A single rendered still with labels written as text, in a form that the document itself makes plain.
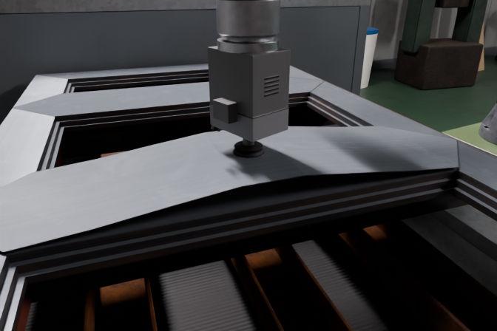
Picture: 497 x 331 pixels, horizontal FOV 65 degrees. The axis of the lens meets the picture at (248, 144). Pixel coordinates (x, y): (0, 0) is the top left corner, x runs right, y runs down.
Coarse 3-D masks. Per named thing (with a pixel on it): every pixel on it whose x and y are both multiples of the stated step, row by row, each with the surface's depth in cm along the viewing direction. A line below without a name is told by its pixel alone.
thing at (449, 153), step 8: (384, 128) 69; (392, 128) 69; (400, 136) 65; (408, 136) 66; (416, 136) 66; (424, 136) 66; (432, 136) 66; (416, 144) 62; (424, 144) 62; (432, 144) 62; (440, 144) 63; (448, 144) 63; (432, 152) 59; (440, 152) 59; (448, 152) 60; (456, 152) 60; (448, 160) 57; (456, 160) 57
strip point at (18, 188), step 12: (24, 180) 51; (0, 192) 48; (12, 192) 48; (24, 192) 48; (0, 204) 46; (12, 204) 46; (0, 216) 43; (12, 216) 43; (0, 228) 41; (12, 228) 41; (0, 240) 39
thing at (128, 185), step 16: (96, 160) 55; (112, 160) 54; (128, 160) 53; (144, 160) 53; (96, 176) 50; (112, 176) 50; (128, 176) 49; (144, 176) 49; (160, 176) 48; (96, 192) 46; (112, 192) 46; (128, 192) 46; (144, 192) 45; (160, 192) 45; (96, 208) 43; (112, 208) 43; (128, 208) 42; (144, 208) 42; (160, 208) 42; (96, 224) 40
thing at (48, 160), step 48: (288, 96) 92; (48, 144) 66; (240, 192) 49; (288, 192) 49; (336, 192) 49; (384, 192) 51; (432, 192) 53; (480, 192) 51; (96, 240) 40; (144, 240) 41; (192, 240) 43; (0, 288) 35
